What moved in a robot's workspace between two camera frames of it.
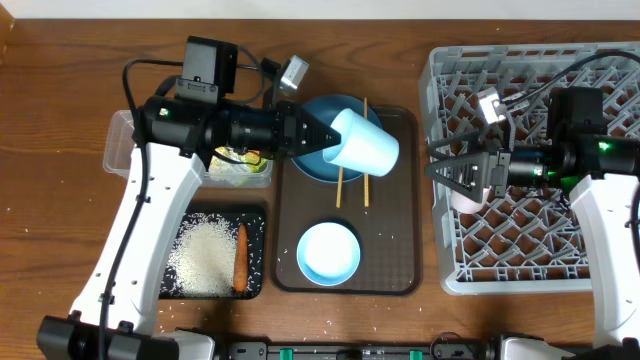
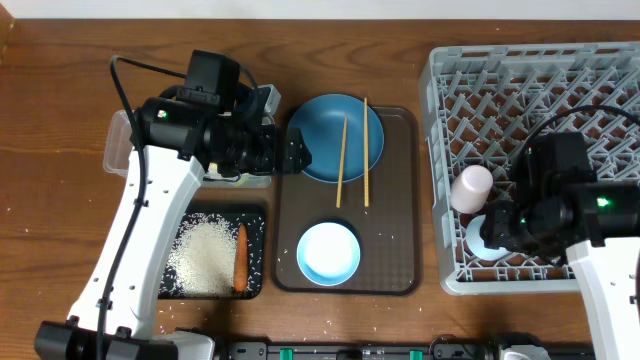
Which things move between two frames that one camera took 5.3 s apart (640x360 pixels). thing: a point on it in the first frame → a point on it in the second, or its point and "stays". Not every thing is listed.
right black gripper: [493, 167] → [497, 228]
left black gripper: [288, 122] → [270, 162]
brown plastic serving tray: [383, 211] stays
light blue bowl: [328, 254] stays
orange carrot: [241, 263] stays
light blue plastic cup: [364, 145] → [476, 242]
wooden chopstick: [339, 187] stays
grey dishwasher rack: [525, 241] stays
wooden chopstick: [366, 183] stays
